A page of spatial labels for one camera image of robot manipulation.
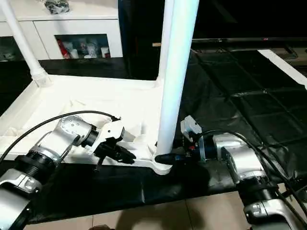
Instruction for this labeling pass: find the white plastic table top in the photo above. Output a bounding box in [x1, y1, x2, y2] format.
[0, 74, 174, 175]

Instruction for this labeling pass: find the black work mat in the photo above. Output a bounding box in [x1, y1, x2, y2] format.
[0, 48, 307, 223]

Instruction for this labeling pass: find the glossy black long bar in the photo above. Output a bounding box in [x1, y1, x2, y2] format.
[192, 37, 307, 47]

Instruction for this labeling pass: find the black cabinet with orange label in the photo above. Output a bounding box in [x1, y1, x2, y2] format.
[118, 0, 307, 53]

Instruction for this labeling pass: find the white cabinet with glass doors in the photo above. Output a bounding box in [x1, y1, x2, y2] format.
[0, 0, 123, 61]

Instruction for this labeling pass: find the crumpled silver black object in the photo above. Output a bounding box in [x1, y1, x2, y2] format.
[44, 0, 71, 14]

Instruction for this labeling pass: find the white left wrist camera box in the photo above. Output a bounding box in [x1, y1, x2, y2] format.
[86, 119, 125, 155]

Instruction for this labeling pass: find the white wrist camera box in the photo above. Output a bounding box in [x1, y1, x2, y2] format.
[86, 119, 125, 155]
[180, 115, 202, 140]

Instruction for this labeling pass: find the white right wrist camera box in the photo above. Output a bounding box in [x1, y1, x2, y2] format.
[180, 115, 202, 140]

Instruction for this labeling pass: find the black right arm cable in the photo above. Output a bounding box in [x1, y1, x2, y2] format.
[197, 129, 307, 226]

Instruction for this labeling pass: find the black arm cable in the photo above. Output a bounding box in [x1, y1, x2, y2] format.
[197, 129, 307, 226]
[0, 111, 120, 160]

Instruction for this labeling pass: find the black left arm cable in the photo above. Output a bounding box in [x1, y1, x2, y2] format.
[0, 111, 120, 160]

